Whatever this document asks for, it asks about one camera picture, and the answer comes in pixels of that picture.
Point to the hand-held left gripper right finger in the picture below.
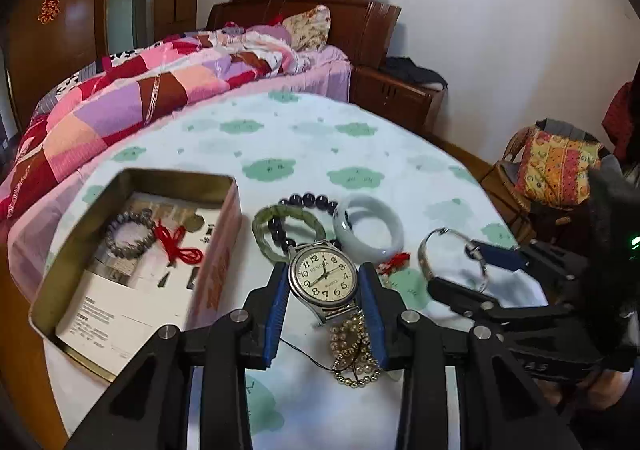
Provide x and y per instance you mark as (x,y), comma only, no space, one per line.
(372,317)

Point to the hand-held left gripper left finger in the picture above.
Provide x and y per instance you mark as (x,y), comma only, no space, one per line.
(277,315)

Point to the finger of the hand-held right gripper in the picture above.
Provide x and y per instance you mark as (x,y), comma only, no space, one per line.
(465,302)
(497,257)

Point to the thin silver bangle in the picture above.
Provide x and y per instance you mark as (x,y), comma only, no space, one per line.
(425,260)

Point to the silver wristwatch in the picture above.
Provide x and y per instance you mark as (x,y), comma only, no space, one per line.
(322,275)

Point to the white jade bangle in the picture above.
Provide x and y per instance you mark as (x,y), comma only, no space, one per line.
(390,240)

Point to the green jade bangle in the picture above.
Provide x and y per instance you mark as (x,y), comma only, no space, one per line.
(260,235)

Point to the metal tin box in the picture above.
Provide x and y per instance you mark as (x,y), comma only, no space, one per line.
(220,250)

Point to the small red knot charm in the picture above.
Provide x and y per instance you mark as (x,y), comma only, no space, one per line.
(397,260)

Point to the wicker chair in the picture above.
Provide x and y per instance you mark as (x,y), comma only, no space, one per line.
(510,180)

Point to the yellow floral cushion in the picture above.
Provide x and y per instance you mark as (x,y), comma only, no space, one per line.
(557,167)

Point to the printed paper booklet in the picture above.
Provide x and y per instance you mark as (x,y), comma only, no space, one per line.
(125,300)

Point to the red garment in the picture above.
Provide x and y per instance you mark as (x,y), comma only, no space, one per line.
(620,114)

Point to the green cloud print tablecloth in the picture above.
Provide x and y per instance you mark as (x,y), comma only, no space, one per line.
(300,139)

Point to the wooden nightstand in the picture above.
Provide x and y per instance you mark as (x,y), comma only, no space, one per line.
(390,97)

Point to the dark clothing pile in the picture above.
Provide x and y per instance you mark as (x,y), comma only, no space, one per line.
(412,72)

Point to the bed with patchwork quilt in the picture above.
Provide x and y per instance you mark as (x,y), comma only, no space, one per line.
(320,74)

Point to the pink patchwork quilt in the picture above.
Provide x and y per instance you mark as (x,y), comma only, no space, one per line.
(125,99)

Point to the wooden headboard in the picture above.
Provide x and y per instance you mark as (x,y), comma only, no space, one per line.
(360,24)

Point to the floral pillow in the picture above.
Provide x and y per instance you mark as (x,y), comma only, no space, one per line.
(310,27)

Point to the wooden wardrobe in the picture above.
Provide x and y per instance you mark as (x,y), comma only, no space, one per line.
(65,29)

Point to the red paper decoration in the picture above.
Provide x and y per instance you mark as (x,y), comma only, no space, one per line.
(47,11)

